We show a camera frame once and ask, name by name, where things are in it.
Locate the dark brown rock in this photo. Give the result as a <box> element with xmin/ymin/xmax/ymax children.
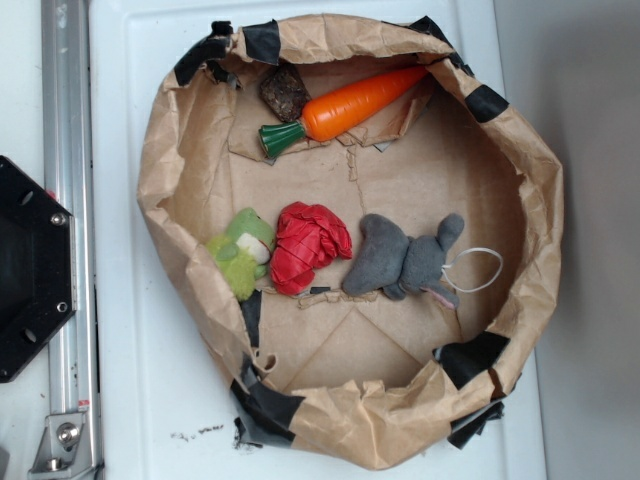
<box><xmin>259</xmin><ymin>64</ymin><xmax>311</xmax><ymax>122</ymax></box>

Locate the red crumpled paper ball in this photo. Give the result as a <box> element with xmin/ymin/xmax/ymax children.
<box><xmin>270</xmin><ymin>202</ymin><xmax>353</xmax><ymax>296</ymax></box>

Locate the green plush frog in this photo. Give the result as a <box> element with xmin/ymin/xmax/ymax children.
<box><xmin>206</xmin><ymin>207</ymin><xmax>276</xmax><ymax>302</ymax></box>

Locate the grey plush elephant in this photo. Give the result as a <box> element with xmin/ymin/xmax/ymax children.
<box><xmin>342</xmin><ymin>213</ymin><xmax>465</xmax><ymax>310</ymax></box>

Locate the orange toy carrot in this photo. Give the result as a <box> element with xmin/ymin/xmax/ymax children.
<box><xmin>258</xmin><ymin>65</ymin><xmax>428</xmax><ymax>159</ymax></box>

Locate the brown paper bag bin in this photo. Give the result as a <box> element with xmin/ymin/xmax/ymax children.
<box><xmin>137</xmin><ymin>14</ymin><xmax>564</xmax><ymax>470</ymax></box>

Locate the white tray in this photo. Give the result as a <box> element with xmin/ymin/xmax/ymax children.
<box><xmin>88</xmin><ymin>0</ymin><xmax>549</xmax><ymax>480</ymax></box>

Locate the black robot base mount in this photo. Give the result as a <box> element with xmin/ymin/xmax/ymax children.
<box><xmin>1</xmin><ymin>156</ymin><xmax>75</xmax><ymax>383</ymax></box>

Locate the aluminium rail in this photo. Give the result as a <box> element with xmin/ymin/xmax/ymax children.
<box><xmin>41</xmin><ymin>1</ymin><xmax>104</xmax><ymax>479</ymax></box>

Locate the metal corner bracket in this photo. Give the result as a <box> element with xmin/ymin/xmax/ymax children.
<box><xmin>27</xmin><ymin>412</ymin><xmax>97</xmax><ymax>479</ymax></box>

